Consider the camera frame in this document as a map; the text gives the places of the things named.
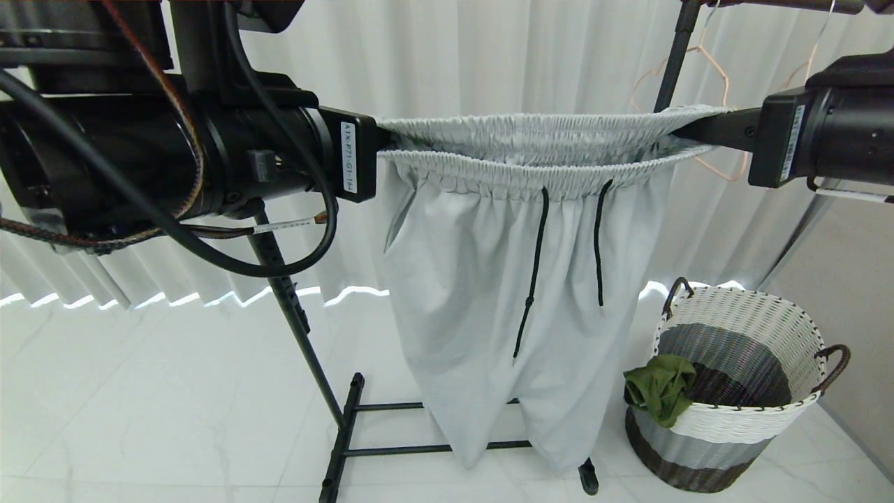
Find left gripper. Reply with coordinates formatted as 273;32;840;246
0;87;379;242

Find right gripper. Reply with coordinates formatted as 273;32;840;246
747;49;894;189

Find pink clothes hanger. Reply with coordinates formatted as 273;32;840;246
631;43;754;184
779;0;839;92

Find pale grey shorts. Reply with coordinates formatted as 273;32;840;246
377;105;731;476

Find green long-sleeved shirt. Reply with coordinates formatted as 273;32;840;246
624;354;698;428

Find white laundry basket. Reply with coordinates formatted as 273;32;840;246
624;277;851;494

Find black clothes rack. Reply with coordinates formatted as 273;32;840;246
248;0;868;503

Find white curtain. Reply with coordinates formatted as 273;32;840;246
0;0;894;309

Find black cable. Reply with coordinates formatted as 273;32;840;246
0;0;339;279

